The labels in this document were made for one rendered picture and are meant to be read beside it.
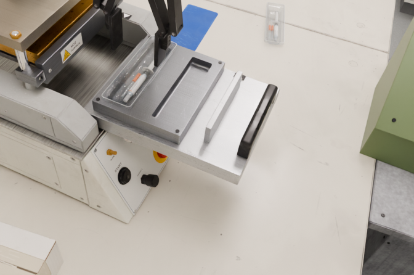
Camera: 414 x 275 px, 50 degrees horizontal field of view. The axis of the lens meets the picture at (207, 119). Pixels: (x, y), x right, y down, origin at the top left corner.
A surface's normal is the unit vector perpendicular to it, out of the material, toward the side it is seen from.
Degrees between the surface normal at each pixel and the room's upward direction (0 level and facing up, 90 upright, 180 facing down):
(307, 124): 0
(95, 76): 0
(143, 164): 65
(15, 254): 1
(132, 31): 90
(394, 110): 45
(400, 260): 90
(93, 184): 90
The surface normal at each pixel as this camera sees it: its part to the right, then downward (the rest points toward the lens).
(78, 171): -0.39, 0.68
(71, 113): 0.67, -0.25
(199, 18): 0.10, -0.64
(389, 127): -0.21, 0.02
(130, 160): 0.87, 0.05
